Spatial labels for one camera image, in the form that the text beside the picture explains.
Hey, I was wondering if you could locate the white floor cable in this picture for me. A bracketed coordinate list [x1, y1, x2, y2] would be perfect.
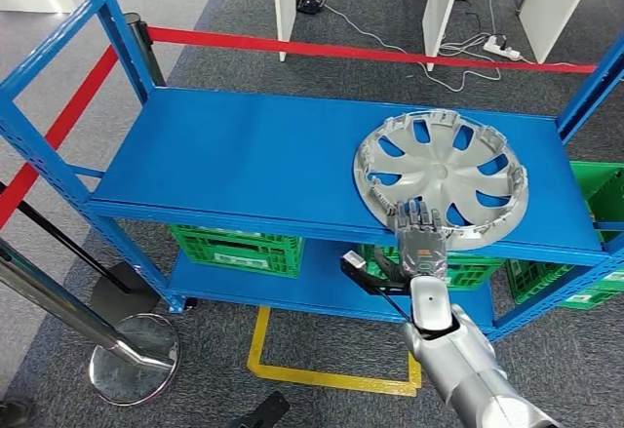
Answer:
[324, 3, 503, 94]

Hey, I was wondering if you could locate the green plastic crate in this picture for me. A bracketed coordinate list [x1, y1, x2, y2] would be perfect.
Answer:
[358, 244, 506, 292]
[506, 161, 624, 311]
[168, 223, 306, 280]

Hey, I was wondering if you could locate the grey plastic wheel hubcap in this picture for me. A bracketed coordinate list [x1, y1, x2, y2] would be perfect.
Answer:
[352, 108, 530, 252]

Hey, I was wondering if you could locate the blue metal shelf rack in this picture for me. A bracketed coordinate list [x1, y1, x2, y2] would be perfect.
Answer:
[0, 0, 624, 343]

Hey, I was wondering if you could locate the black left wrist camera bracket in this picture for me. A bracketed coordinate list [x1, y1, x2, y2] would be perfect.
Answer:
[229, 391, 292, 428]

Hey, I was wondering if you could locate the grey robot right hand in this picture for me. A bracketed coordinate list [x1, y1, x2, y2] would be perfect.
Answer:
[394, 199, 448, 279]

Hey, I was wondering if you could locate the red barrier belt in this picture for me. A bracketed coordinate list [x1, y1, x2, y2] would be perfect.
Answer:
[0, 45, 119, 229]
[147, 25, 599, 76]

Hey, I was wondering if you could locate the black pole stanchion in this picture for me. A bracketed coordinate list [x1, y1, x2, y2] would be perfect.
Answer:
[0, 181, 162, 315]

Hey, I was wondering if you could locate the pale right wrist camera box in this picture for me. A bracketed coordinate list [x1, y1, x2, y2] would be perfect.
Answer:
[342, 252, 367, 273]

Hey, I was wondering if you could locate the yellow floor tape square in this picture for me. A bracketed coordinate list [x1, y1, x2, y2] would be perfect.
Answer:
[247, 306, 423, 399]

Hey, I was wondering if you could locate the white power strip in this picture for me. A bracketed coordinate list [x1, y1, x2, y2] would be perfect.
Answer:
[484, 34, 522, 61]

